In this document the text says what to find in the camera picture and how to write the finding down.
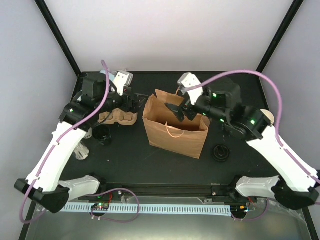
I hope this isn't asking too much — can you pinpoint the brown paper bag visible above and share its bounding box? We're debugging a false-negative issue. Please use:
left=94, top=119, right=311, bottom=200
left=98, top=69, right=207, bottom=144
left=142, top=89, right=211, bottom=159

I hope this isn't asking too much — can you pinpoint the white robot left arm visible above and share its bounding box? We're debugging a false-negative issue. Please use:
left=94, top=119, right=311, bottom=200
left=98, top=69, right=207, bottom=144
left=14, top=70, right=146, bottom=214

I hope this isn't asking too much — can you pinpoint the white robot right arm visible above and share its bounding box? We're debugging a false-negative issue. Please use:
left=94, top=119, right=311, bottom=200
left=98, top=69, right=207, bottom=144
left=166, top=77, right=320, bottom=210

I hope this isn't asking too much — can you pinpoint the black coffee cup lid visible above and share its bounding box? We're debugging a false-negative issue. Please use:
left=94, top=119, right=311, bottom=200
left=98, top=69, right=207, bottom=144
left=210, top=144, right=230, bottom=163

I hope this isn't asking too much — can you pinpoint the brown pulp cup carrier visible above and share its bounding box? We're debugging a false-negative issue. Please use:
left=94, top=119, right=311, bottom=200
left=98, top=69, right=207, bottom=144
left=98, top=108, right=138, bottom=126

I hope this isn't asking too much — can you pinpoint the light blue paper bag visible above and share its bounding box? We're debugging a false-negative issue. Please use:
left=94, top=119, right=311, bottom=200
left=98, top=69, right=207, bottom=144
left=99, top=70, right=116, bottom=86

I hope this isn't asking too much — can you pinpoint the right paper cup stack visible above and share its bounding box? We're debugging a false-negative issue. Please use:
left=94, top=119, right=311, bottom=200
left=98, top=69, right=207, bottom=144
left=260, top=109, right=275, bottom=125

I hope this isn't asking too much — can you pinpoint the white plastic cutlery bundle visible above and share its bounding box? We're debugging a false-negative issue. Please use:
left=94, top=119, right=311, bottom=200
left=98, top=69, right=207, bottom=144
left=73, top=133, right=92, bottom=161

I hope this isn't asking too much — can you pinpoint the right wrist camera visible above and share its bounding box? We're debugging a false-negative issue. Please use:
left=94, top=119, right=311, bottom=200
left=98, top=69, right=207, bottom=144
left=177, top=72, right=204, bottom=106

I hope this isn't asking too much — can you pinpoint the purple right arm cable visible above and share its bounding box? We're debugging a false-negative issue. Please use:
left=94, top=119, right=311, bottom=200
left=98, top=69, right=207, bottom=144
left=182, top=69, right=320, bottom=223

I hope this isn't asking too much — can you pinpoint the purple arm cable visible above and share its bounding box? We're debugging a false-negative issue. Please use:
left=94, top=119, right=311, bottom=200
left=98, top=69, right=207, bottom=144
left=182, top=69, right=320, bottom=223
left=19, top=59, right=141, bottom=225

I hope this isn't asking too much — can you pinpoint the black aluminium rail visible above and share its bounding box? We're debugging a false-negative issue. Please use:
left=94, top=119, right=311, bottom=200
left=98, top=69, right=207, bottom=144
left=102, top=183, right=234, bottom=198

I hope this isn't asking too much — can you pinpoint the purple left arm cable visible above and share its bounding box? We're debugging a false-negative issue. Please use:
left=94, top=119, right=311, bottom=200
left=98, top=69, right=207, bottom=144
left=19, top=59, right=141, bottom=225

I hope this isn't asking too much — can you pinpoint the light blue cable duct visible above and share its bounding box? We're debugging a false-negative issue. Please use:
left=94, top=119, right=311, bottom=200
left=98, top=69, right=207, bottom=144
left=61, top=202, right=231, bottom=217

